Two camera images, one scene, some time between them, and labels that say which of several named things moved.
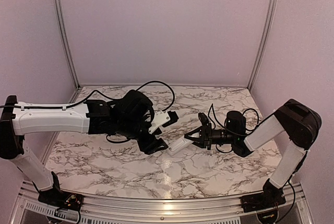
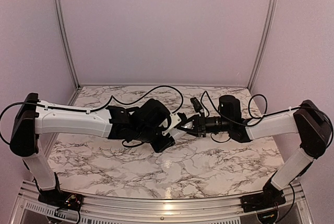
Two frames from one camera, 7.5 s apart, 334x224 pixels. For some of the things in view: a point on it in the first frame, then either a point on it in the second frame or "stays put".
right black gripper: (206, 136) to (197, 121)
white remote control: (178, 145) to (177, 133)
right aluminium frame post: (272, 15) stays put
